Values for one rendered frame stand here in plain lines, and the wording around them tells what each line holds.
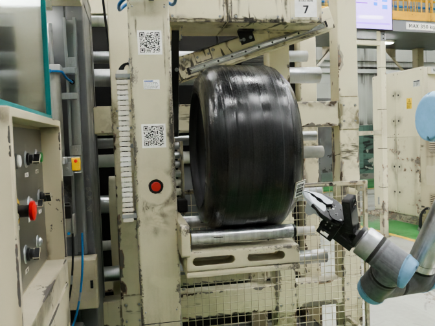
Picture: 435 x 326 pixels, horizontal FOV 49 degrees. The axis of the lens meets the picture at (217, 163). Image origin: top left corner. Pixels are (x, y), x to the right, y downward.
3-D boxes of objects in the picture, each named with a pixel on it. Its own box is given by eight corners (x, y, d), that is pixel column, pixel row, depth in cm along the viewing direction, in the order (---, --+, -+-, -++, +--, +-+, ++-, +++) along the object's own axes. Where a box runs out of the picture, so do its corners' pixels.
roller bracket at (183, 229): (181, 259, 141) (180, 226, 141) (170, 233, 180) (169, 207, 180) (193, 258, 142) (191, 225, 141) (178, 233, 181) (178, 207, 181)
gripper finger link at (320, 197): (296, 202, 147) (322, 220, 144) (304, 188, 143) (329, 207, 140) (301, 197, 149) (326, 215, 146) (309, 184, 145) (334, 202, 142)
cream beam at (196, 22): (166, 22, 174) (165, -20, 173) (162, 37, 199) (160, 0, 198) (323, 23, 185) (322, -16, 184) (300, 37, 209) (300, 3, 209)
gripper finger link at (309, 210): (292, 206, 145) (316, 225, 142) (299, 193, 141) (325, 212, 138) (296, 202, 147) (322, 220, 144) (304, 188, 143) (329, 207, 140)
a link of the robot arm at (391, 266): (397, 296, 133) (414, 279, 126) (359, 268, 137) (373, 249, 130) (410, 275, 139) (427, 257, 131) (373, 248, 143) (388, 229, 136)
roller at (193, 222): (178, 229, 173) (178, 217, 172) (177, 228, 177) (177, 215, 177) (271, 223, 179) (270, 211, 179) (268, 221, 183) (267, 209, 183)
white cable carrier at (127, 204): (123, 222, 150) (115, 70, 147) (123, 219, 155) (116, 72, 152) (136, 221, 151) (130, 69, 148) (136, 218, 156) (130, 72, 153)
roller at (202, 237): (188, 246, 145) (187, 232, 145) (186, 244, 150) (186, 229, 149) (297, 238, 151) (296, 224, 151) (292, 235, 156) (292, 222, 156)
